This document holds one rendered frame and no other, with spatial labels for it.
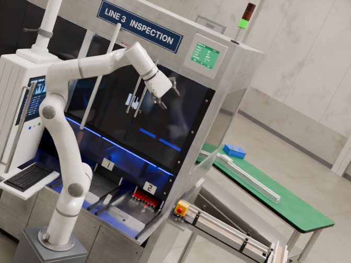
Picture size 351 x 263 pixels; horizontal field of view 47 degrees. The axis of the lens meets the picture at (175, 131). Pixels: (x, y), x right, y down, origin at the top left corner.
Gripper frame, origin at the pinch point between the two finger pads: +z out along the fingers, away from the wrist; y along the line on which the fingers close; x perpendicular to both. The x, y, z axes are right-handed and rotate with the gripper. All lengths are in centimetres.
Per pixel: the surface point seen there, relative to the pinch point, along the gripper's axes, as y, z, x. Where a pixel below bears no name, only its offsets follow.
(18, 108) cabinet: 48, -33, -80
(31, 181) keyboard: 72, 9, -95
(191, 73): -40, 14, -47
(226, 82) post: -48, 28, -31
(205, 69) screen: -45, 16, -40
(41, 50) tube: 14, -49, -86
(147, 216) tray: 38, 70, -64
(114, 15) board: -36, -38, -84
